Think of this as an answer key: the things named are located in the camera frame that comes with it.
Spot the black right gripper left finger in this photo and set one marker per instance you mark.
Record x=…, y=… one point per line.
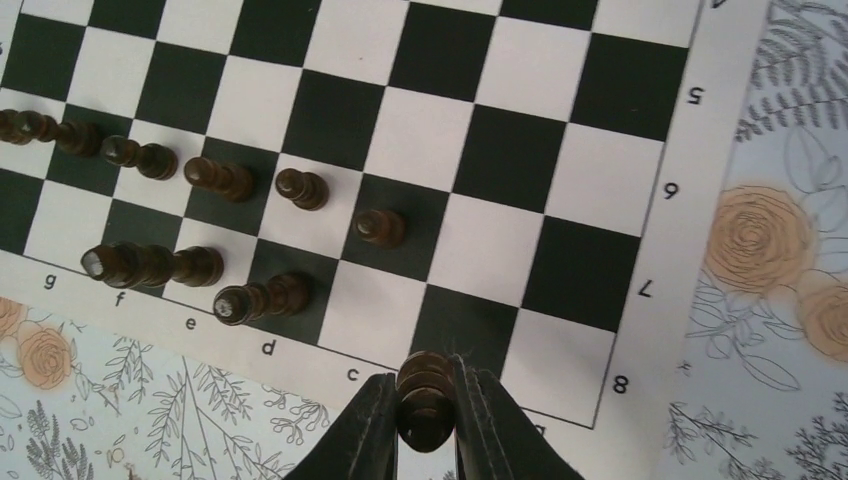
x=362, y=443

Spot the dark pawn on board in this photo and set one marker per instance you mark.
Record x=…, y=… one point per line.
x=152, y=160
x=231, y=181
x=305, y=190
x=380, y=227
x=74, y=138

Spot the dark tall piece on board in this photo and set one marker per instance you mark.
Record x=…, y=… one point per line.
x=125, y=265
x=285, y=294

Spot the dark wooden chess piece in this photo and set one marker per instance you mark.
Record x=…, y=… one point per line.
x=425, y=417

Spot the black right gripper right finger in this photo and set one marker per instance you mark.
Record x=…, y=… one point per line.
x=494, y=437

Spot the floral patterned table mat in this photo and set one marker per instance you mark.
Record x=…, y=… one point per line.
x=768, y=265

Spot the black and white chessboard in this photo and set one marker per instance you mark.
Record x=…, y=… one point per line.
x=371, y=172

